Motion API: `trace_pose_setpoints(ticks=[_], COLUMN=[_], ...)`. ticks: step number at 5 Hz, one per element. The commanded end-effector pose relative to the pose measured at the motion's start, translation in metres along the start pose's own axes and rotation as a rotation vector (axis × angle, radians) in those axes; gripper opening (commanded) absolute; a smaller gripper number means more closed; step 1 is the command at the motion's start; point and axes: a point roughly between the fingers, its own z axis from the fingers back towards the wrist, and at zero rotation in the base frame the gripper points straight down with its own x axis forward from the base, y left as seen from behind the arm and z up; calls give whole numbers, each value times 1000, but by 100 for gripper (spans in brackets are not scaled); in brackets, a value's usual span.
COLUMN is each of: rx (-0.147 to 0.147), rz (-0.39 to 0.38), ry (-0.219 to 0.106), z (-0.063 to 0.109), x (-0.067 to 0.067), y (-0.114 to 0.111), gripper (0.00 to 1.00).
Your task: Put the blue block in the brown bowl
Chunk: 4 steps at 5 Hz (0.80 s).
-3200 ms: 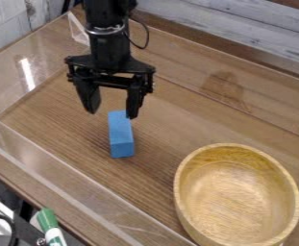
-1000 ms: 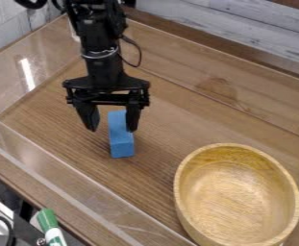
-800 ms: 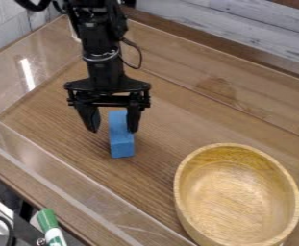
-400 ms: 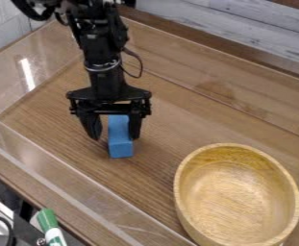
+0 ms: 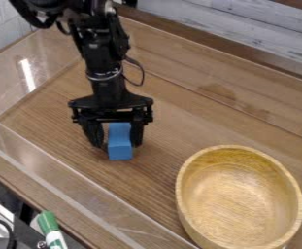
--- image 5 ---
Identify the brown wooden bowl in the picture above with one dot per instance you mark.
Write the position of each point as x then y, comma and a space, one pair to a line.
239, 201

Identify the blue rectangular block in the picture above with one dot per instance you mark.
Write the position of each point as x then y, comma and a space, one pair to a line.
119, 142

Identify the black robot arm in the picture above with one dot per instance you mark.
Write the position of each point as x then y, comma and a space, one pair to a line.
91, 21

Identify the green white marker pen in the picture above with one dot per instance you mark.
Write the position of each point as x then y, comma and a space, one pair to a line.
49, 228

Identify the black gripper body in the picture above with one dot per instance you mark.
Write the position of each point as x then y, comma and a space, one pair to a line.
112, 104

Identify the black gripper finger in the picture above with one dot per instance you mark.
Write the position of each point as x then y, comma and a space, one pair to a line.
136, 133
93, 132

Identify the clear acrylic tray wall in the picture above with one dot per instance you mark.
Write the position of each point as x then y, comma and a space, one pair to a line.
92, 215

